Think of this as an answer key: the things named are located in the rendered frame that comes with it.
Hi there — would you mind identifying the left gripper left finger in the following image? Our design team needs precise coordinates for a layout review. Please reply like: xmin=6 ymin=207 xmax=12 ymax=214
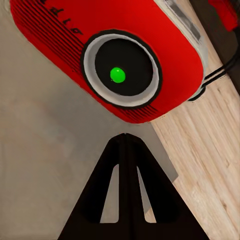
xmin=58 ymin=133 xmax=133 ymax=240

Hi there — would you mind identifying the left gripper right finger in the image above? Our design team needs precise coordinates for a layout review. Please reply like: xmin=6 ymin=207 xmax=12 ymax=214
xmin=125 ymin=133 xmax=210 ymax=240

